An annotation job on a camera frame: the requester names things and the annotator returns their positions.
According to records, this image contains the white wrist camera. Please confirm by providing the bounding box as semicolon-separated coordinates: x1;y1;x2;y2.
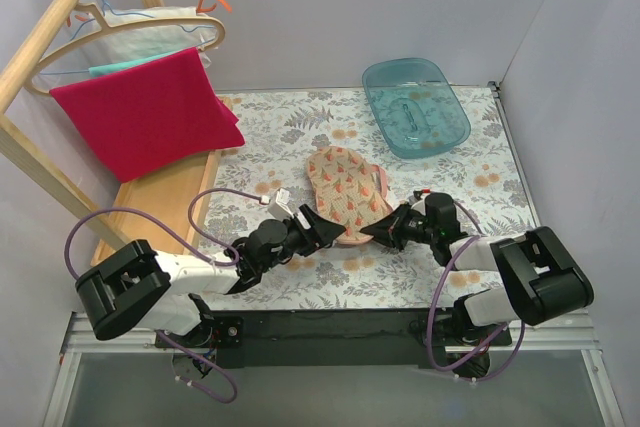
408;189;431;215
267;188;294;221

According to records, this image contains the floral patterned table mat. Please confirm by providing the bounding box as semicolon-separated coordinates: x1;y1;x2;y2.
199;86;536;310

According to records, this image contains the teal folded cloth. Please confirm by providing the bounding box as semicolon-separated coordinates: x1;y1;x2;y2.
88;52;172;78

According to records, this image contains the clear teal plastic tub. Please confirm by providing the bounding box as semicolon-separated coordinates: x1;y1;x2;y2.
362;58;471;159

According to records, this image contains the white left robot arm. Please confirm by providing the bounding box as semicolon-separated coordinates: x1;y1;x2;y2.
74;200;346;347

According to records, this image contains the peach floral mesh laundry bag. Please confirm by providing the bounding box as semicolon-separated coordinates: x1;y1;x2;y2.
306;146;392;246

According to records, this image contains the beige wooden hanger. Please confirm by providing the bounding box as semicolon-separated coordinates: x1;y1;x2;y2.
25;4;226;96

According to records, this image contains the aluminium frame rail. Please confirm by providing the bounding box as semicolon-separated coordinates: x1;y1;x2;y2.
58;339;624;426

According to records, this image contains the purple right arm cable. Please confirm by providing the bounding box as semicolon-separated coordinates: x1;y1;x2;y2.
425;199;526;384

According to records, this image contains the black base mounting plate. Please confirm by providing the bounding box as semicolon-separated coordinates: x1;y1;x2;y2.
154;310;514;371

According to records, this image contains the white cloth on hanger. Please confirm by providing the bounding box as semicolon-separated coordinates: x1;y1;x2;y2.
89;6;217;63

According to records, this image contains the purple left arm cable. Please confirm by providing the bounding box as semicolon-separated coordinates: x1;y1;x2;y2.
66;188;269;404

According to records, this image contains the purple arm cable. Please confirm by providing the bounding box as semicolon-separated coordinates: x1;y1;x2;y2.
425;199;526;384
66;188;269;404

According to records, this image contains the magenta red towel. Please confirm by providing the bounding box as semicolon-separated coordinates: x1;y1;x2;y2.
50;48;245;183

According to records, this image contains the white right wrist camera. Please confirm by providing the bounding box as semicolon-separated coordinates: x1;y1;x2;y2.
408;189;431;215

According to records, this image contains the wooden clothes rack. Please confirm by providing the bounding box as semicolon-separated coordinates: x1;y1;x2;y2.
0;0;221;281

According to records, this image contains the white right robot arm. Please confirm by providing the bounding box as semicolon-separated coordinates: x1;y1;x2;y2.
360;192;594;345

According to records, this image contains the blue wire hanger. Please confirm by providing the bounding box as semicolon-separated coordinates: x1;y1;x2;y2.
35;3;226;76

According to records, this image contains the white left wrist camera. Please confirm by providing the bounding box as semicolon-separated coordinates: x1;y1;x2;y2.
267;188;294;221

